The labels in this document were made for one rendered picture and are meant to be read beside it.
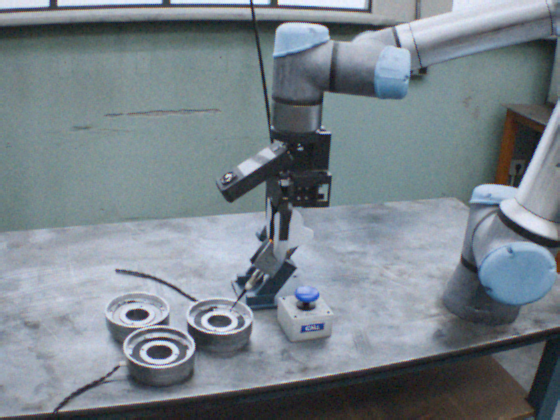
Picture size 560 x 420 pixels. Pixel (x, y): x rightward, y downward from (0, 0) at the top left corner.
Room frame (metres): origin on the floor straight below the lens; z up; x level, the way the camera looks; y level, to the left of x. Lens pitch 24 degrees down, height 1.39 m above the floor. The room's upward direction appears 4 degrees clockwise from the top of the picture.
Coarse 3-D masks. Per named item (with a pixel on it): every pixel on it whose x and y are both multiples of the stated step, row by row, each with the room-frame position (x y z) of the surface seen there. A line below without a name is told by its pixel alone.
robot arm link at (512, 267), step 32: (544, 160) 0.83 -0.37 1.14; (544, 192) 0.82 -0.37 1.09; (480, 224) 0.92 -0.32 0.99; (512, 224) 0.82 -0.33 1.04; (544, 224) 0.81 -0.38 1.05; (480, 256) 0.85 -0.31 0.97; (512, 256) 0.79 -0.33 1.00; (544, 256) 0.78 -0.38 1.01; (512, 288) 0.79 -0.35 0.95; (544, 288) 0.79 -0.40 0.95
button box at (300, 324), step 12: (288, 300) 0.89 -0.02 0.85; (288, 312) 0.86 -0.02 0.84; (300, 312) 0.86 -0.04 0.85; (312, 312) 0.86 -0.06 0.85; (324, 312) 0.86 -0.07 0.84; (288, 324) 0.85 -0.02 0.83; (300, 324) 0.84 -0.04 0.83; (312, 324) 0.85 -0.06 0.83; (324, 324) 0.85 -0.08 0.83; (288, 336) 0.85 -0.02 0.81; (300, 336) 0.84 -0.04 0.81; (312, 336) 0.85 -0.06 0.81; (324, 336) 0.85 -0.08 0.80
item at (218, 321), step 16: (192, 304) 0.86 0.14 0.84; (208, 304) 0.88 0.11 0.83; (224, 304) 0.89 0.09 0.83; (240, 304) 0.88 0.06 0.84; (192, 320) 0.83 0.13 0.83; (208, 320) 0.85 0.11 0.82; (224, 320) 0.86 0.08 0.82; (192, 336) 0.80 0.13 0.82; (208, 336) 0.79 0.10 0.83; (224, 336) 0.79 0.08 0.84; (240, 336) 0.80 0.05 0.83
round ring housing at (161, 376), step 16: (144, 336) 0.78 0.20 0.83; (176, 336) 0.79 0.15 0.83; (128, 352) 0.73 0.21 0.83; (144, 352) 0.74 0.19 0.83; (160, 352) 0.76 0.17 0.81; (176, 352) 0.74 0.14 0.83; (192, 352) 0.73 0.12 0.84; (128, 368) 0.71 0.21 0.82; (144, 368) 0.69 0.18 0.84; (160, 368) 0.69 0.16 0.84; (176, 368) 0.70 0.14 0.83; (192, 368) 0.73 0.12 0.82; (160, 384) 0.70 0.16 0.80
